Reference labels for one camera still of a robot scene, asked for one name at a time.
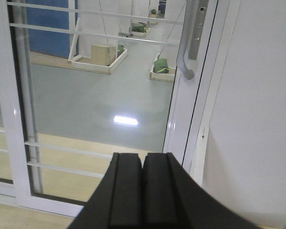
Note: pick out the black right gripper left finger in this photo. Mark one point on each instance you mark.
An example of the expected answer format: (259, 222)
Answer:
(117, 201)

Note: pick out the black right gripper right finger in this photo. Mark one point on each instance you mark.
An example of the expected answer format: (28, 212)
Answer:
(173, 200)

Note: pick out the white framed transparent sliding door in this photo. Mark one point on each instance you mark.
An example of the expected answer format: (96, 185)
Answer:
(63, 125)

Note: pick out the grey metal door handle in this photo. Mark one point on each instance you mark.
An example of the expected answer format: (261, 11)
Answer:
(190, 17)

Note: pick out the grey door lock plate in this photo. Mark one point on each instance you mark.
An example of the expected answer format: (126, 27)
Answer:
(198, 28)

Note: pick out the white wooden floor tray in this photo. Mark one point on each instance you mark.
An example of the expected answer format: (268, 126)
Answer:
(140, 34)
(85, 64)
(166, 77)

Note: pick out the green sandbag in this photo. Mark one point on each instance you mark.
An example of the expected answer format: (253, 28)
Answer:
(139, 27)
(161, 66)
(120, 50)

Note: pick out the light wooden box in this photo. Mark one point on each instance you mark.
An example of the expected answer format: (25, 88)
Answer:
(103, 54)

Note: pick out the white wooden support brace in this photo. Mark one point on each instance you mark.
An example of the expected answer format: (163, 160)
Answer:
(74, 25)

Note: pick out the white door jamb frame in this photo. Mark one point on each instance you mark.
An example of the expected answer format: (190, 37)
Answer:
(211, 55)

